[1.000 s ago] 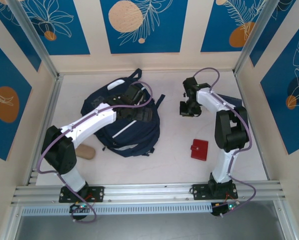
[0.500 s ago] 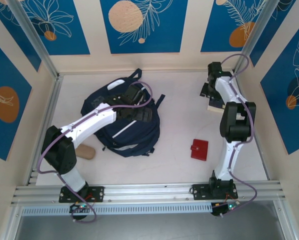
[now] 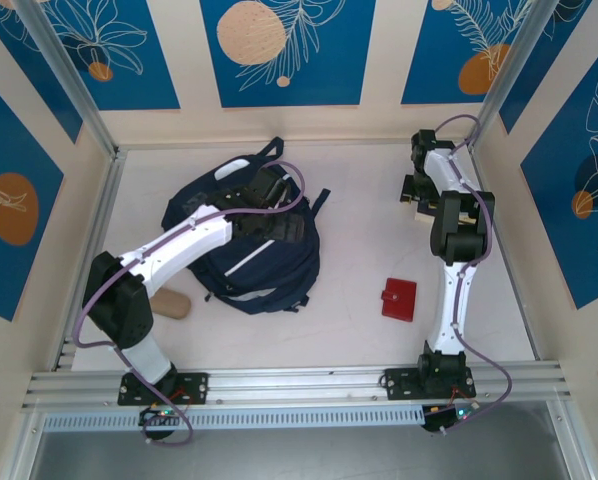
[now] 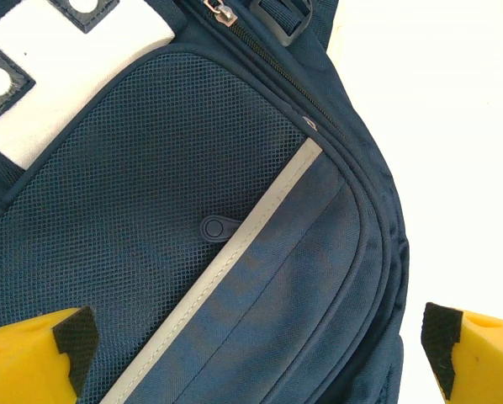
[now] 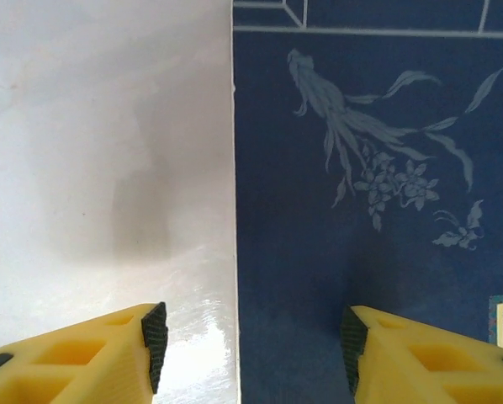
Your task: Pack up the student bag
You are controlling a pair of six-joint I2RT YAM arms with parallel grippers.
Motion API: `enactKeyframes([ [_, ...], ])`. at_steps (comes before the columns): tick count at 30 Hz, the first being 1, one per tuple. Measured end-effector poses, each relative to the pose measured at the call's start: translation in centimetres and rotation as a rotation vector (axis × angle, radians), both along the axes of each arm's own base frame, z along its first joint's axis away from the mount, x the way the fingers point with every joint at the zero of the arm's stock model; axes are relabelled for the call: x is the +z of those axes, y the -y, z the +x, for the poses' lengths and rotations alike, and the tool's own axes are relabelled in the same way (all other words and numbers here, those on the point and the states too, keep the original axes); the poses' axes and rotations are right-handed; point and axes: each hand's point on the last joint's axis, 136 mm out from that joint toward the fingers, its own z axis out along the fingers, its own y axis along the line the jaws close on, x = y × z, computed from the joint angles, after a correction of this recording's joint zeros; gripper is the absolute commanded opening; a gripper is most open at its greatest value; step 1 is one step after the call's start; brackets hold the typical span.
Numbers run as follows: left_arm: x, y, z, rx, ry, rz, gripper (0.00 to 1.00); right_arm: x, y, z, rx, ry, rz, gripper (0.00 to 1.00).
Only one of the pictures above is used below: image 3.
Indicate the navy blue backpack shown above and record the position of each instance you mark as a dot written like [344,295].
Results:
[279,280]

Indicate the red wallet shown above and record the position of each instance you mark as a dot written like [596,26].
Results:
[401,302]

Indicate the tan wooden block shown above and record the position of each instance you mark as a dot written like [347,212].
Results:
[171,303]

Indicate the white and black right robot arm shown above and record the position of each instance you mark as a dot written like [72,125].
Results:
[454,300]

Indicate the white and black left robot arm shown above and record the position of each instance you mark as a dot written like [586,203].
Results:
[179,245]

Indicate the left controller board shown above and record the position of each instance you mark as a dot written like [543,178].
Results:
[161,414]

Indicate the controller board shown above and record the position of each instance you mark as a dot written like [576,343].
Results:
[441,420]
[161,414]

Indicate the right controller board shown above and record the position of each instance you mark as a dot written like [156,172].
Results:
[441,420]

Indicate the grey metal sheet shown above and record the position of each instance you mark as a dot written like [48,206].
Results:
[299,457]

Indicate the aluminium left side rail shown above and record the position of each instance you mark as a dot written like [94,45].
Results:
[106,200]

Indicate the aluminium rail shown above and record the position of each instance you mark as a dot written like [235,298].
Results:
[106,200]
[289,385]
[518,300]

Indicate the aluminium right corner post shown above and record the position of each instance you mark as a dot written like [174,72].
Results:
[514,75]

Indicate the aluminium corner post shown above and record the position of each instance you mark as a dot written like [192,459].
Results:
[66,75]
[514,75]

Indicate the aluminium right side rail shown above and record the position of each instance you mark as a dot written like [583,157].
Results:
[518,300]

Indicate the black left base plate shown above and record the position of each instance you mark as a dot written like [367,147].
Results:
[199,387]

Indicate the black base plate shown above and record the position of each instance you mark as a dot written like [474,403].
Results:
[399,384]
[199,387]

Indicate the aluminium front rail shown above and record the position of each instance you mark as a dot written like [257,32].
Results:
[289,385]

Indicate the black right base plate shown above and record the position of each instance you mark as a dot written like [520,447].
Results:
[399,384]

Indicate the aluminium left corner post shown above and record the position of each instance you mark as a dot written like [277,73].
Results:
[66,75]

